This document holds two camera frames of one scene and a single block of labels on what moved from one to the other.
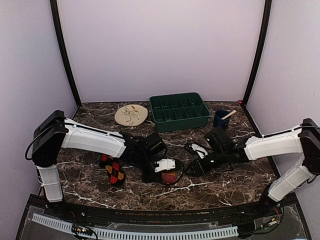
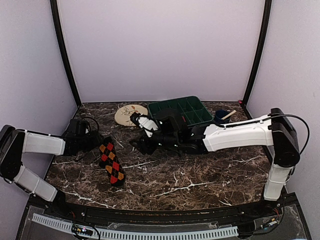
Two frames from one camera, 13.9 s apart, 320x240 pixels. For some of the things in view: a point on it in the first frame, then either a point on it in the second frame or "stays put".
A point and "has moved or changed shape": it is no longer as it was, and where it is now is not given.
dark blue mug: (219, 123) stays put
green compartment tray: (179, 111) has moved or changed shape
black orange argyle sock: (113, 169) stays put
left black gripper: (148, 178) to (96, 139)
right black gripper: (200, 169) to (144, 145)
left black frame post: (55, 15) stays put
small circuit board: (83, 230) stays put
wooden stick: (229, 114) stays put
